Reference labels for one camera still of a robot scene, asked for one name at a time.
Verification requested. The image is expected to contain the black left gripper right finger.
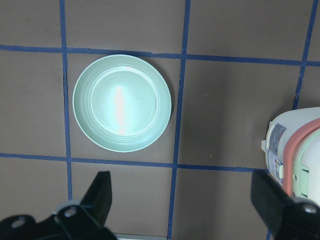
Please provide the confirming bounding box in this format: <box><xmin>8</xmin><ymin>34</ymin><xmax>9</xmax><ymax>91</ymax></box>
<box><xmin>250</xmin><ymin>170</ymin><xmax>320</xmax><ymax>240</ymax></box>

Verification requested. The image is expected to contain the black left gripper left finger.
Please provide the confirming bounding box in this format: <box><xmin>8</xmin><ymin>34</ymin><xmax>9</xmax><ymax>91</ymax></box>
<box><xmin>54</xmin><ymin>170</ymin><xmax>113</xmax><ymax>233</ymax></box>

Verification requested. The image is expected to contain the white pink rice cooker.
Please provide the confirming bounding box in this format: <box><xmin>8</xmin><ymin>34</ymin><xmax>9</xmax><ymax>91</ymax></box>
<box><xmin>261</xmin><ymin>107</ymin><xmax>320</xmax><ymax>204</ymax></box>

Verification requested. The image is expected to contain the light green round plate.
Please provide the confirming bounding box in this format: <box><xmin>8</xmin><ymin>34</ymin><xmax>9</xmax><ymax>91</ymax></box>
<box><xmin>72</xmin><ymin>54</ymin><xmax>172</xmax><ymax>153</ymax></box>

